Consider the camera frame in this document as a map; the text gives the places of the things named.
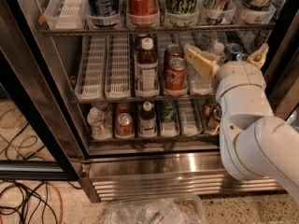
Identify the front red coke can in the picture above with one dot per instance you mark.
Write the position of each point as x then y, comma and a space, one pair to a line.
175, 74

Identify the middle wire shelf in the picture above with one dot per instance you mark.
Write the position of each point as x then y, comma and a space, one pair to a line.
137, 99

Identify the top wire shelf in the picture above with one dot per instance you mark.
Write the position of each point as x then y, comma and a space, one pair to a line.
159, 30

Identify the empty clear top tray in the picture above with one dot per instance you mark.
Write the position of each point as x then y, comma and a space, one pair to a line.
66, 14

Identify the stainless steel display fridge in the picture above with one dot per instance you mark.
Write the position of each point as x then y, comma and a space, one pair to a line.
112, 171

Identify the blue red bull can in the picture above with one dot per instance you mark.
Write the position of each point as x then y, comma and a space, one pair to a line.
216, 7
231, 51
242, 56

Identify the front blue red bull can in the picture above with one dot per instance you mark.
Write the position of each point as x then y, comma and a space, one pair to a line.
242, 56

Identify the bottom wire shelf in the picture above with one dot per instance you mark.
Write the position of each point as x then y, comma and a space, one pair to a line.
201, 136

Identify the bronze can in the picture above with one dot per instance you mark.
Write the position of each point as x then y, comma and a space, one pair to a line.
209, 105
213, 121

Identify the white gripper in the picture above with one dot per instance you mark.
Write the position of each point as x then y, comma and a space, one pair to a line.
239, 75

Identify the tall red coca-cola can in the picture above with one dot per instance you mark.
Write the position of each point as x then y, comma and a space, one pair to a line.
142, 11

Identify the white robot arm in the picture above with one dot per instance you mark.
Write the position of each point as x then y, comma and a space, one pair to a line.
254, 142

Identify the empty white tray left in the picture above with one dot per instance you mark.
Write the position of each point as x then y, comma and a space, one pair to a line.
90, 79

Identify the rear bronze can bottom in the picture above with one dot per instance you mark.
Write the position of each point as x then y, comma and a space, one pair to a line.
209, 105

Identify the empty white tray bottom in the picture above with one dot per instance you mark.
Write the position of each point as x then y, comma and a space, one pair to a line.
189, 124

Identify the clear water bottle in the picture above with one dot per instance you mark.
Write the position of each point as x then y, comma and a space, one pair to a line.
201, 86
100, 127

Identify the rear red coke can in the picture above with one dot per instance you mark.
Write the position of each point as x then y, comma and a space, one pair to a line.
171, 52

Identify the blue pepsi can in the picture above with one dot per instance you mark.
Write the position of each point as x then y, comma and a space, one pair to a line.
105, 13

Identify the wire shelf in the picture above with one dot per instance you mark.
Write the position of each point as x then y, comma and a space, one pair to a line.
137, 99
201, 136
159, 30

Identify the empty white tray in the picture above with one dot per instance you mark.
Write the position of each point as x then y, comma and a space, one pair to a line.
189, 124
117, 84
90, 79

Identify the red coke can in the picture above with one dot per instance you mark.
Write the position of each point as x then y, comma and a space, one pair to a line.
175, 74
171, 52

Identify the open left fridge door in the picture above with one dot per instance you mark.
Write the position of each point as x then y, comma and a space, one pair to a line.
26, 85

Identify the brown tea bottle bottom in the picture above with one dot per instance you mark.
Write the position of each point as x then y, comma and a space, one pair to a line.
147, 120

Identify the front bronze can bottom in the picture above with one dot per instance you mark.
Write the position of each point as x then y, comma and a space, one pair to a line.
213, 121

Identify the clear plastic bin on floor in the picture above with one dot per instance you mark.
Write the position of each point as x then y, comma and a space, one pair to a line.
181, 209

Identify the rear blue red bull can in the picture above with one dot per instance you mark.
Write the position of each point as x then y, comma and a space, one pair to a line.
231, 51

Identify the brown tea bottle middle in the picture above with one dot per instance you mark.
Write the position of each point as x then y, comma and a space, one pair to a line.
147, 67

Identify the green tall can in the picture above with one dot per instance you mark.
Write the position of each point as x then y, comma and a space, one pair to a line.
181, 12

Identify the blue red bull can top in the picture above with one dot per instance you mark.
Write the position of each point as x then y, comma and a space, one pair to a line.
216, 7

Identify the green can bottom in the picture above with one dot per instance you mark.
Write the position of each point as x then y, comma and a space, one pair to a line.
168, 111

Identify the brown tea bottle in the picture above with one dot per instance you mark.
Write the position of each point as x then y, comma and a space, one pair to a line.
147, 67
147, 120

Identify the clear water bottle middle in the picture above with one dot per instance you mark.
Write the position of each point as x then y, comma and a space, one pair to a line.
201, 86

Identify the red can bottom front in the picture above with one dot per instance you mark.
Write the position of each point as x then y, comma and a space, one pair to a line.
124, 124

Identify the clear water bottle bottom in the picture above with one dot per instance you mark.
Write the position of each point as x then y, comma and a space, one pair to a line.
100, 127

